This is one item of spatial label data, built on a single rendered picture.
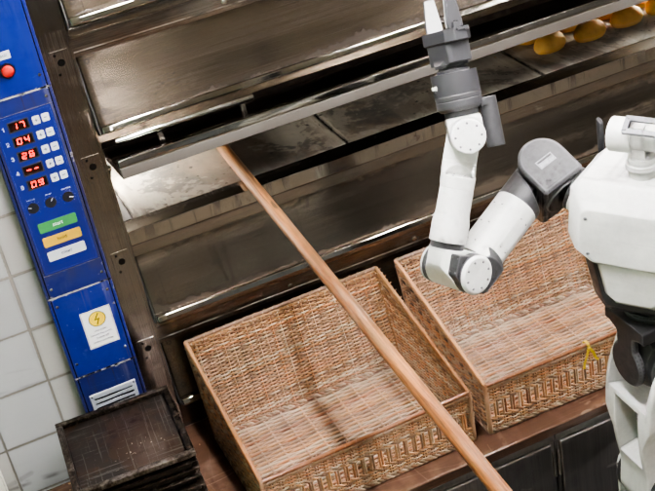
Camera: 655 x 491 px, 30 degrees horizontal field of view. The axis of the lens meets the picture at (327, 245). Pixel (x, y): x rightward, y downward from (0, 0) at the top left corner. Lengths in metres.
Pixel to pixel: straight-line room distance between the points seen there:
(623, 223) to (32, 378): 1.50
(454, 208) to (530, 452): 0.94
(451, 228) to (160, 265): 0.96
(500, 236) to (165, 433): 0.97
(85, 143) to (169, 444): 0.71
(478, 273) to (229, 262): 0.92
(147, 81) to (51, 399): 0.84
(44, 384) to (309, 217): 0.78
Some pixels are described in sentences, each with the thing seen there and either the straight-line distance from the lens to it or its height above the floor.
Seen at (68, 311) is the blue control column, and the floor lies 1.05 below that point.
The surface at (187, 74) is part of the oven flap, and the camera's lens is 2.84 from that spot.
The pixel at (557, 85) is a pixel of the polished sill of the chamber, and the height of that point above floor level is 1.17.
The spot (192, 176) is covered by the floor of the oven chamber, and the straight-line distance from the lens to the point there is 3.13.
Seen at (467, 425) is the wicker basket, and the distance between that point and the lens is 3.02.
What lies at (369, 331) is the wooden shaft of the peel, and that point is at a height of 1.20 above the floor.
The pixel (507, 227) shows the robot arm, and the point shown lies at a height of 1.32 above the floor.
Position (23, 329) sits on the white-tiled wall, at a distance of 3.01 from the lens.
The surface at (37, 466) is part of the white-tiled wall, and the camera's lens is 3.22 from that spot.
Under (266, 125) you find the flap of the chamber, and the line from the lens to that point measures 2.79.
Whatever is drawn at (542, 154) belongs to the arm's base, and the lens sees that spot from 2.44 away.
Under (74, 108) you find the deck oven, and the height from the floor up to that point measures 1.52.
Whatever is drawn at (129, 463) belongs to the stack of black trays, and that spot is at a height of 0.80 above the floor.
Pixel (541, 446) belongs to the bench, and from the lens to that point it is 3.08.
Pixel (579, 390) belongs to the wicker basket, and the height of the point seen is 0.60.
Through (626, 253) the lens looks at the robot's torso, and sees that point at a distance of 2.36.
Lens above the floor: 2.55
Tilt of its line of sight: 31 degrees down
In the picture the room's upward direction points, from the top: 11 degrees counter-clockwise
